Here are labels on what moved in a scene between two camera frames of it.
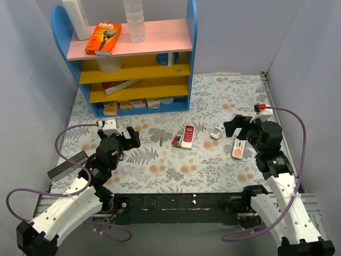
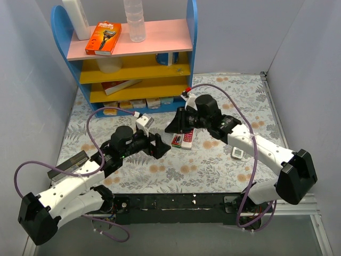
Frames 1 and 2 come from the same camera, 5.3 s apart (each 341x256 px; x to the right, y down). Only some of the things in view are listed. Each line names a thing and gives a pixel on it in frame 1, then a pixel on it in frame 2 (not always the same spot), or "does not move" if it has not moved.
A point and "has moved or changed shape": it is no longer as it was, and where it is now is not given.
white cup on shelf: x=110 y=65 does not move
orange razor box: x=103 y=39 does not move
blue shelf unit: x=123 y=77 does not move
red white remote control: x=188 y=137 does not move
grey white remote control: x=238 y=148 has moved or changed shape
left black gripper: x=124 y=140 → x=153 y=144
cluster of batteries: x=176 y=141 does not move
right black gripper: x=244 y=129 → x=183 y=120
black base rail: x=225 y=208 does not move
